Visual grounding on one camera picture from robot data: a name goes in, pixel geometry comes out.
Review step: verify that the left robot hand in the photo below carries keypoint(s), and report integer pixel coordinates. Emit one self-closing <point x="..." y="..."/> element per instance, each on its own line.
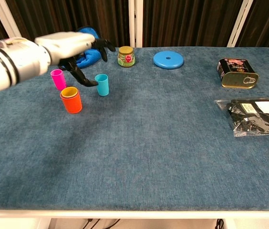
<point x="67" y="45"/>

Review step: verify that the cyan plastic cup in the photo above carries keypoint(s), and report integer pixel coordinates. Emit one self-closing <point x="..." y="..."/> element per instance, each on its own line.
<point x="101" y="86"/>

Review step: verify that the black and gold tin can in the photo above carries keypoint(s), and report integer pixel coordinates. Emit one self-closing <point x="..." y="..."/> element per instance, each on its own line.
<point x="234" y="71"/>

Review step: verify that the white frame post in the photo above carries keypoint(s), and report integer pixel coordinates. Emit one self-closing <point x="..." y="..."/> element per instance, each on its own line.
<point x="3" y="12"/>
<point x="135" y="23"/>
<point x="240" y="23"/>

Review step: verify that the yellow plastic cup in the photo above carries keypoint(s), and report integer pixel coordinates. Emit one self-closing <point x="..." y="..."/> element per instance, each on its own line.
<point x="69" y="92"/>

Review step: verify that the blue plastic disc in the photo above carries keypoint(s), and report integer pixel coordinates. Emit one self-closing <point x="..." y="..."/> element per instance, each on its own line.
<point x="163" y="62"/>

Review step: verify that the orange plastic cup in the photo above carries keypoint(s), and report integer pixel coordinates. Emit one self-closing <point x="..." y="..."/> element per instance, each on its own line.
<point x="71" y="106"/>

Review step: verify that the pink plastic cup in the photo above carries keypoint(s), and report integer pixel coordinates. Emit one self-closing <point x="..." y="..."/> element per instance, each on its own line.
<point x="58" y="80"/>

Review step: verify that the blue and grey cloth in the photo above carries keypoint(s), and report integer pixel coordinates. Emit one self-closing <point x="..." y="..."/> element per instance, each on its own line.
<point x="89" y="58"/>

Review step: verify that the blue table cover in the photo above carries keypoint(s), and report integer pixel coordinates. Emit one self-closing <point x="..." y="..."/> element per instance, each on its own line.
<point x="137" y="143"/>

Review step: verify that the glass jar with gold lid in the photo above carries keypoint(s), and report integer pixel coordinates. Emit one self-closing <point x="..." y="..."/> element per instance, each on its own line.
<point x="126" y="58"/>

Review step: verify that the clear bag with black contents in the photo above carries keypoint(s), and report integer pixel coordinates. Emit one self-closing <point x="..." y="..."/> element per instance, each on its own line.
<point x="256" y="119"/>

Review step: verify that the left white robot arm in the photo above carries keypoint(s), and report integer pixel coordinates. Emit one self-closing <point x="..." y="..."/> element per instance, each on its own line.
<point x="5" y="69"/>

